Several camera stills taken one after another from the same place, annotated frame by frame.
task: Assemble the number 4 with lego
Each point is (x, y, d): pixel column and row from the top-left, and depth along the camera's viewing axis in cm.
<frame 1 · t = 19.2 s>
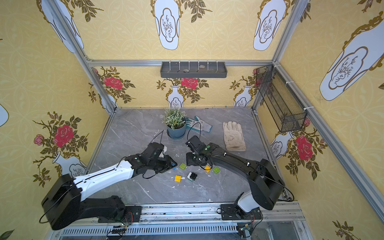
left hand: (178, 165, 81), fingers open
right hand: (189, 163, 84), fingers open
yellow lego brick: (177, 178, 85), point 2 cm above the table
black lego brick: (193, 176, 83), point 5 cm above the table
grey plant pot: (176, 133, 104), point 4 cm above the table
green artificial plant: (174, 117, 92), point 19 cm above the table
teal grey work glove: (205, 126, 109), point 3 cm above the table
beige work glove: (233, 138, 105), on the table

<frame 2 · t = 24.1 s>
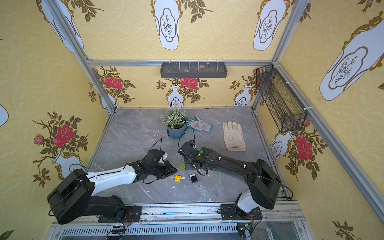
left hand: (179, 172, 83), fingers closed
right hand: (189, 166, 83), fingers open
black lego brick: (193, 178, 81), point 6 cm above the table
the other named things where they were.

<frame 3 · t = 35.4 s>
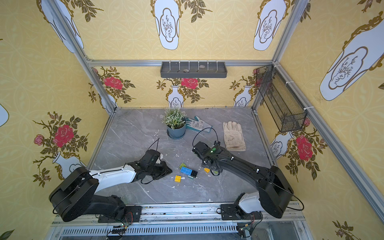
left hand: (174, 171, 86), fingers closed
right hand: (209, 166, 83), fingers open
black lego brick: (194, 173, 83), point 6 cm above the table
large blue lego brick: (186, 171, 85), point 5 cm above the table
the other named things where they were.

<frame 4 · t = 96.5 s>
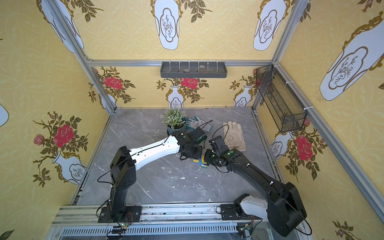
left hand: (200, 156, 84), fingers open
right hand: (205, 161, 84), fingers closed
yellow lego brick: (197, 161, 87), point 7 cm above the table
large blue lego brick: (200, 162, 87), point 6 cm above the table
